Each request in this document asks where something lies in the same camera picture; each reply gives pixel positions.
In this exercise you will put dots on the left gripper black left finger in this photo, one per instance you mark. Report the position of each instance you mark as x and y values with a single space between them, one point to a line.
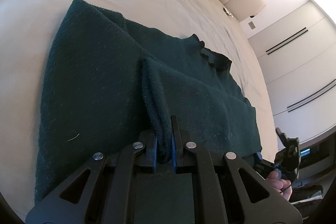
102 190

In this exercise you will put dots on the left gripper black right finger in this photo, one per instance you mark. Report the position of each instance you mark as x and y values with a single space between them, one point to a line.
226 189

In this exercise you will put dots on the dark teal knit sweater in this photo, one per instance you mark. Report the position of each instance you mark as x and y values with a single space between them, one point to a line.
108 79

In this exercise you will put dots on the person's right hand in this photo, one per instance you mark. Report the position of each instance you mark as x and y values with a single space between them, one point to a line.
283 187

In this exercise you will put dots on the dark tv cabinet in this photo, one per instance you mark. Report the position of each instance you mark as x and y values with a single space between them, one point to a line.
317 159

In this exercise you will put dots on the black leather chair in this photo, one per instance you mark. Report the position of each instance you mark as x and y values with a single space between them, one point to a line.
307 199

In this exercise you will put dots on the small white remote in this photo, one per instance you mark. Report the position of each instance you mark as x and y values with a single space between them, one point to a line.
227 12

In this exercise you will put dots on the beige bed sheet mattress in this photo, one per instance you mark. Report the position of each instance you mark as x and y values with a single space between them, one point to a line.
28 28

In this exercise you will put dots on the white wardrobe with black handles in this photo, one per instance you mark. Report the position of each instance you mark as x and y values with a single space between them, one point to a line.
297 58

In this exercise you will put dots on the wall power socket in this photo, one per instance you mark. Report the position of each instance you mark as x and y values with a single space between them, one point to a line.
251 25

